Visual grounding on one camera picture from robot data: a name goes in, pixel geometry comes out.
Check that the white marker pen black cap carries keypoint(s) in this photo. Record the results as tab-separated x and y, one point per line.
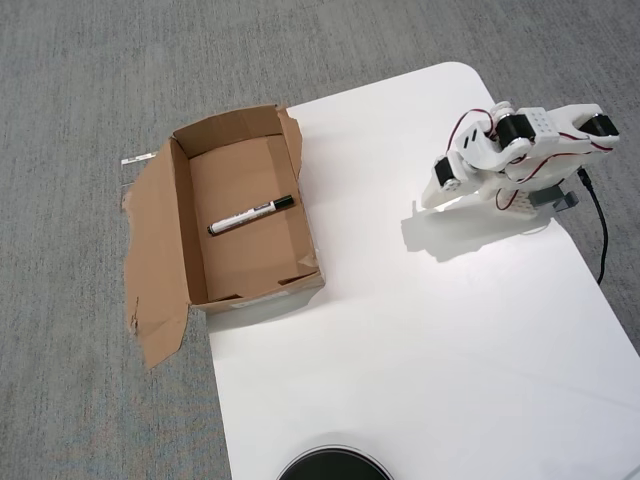
245	216

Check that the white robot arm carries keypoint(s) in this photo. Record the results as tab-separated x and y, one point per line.
545	127

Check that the grey table clamp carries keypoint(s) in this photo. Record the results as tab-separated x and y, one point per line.
567	202

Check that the open brown cardboard box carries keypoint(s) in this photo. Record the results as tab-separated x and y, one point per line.
240	260

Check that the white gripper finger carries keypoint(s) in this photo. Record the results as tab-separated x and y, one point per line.
437	197

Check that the black round disc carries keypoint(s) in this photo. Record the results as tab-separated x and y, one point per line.
332	462

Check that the white paper strip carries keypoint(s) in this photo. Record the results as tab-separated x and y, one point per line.
137	159

